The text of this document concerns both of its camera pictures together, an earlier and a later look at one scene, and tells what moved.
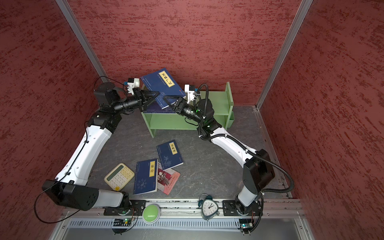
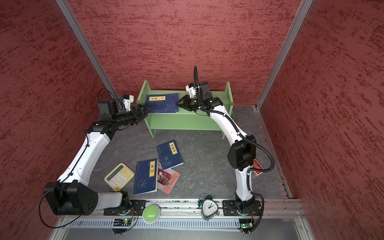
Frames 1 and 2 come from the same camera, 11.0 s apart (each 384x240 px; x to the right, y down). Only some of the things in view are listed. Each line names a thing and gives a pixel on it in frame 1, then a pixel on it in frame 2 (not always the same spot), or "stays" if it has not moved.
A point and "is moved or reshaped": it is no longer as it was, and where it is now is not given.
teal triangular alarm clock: [209, 207] stays
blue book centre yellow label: [169, 155] stays
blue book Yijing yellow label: [146, 177] stays
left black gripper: [140, 95] to [142, 114]
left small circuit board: [125, 222] stays
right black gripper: [182, 103] to [186, 104]
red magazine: [166, 179] stays
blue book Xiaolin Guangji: [162, 81] is moved or reshaped
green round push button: [151, 213] stays
